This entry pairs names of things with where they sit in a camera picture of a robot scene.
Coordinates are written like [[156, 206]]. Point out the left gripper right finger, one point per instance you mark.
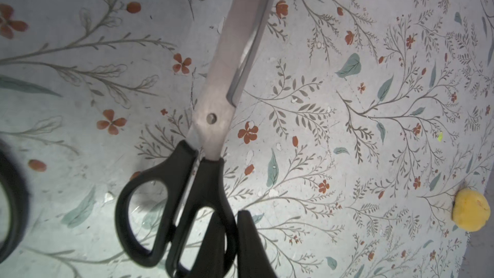
[[252, 261]]

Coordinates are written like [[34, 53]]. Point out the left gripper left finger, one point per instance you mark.
[[209, 261]]

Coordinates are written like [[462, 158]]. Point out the black handled steel scissors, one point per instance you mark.
[[193, 173]]

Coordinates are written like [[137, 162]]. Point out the all black scissors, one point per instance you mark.
[[14, 185]]

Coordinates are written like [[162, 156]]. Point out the yellow sponge ball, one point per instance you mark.
[[471, 210]]

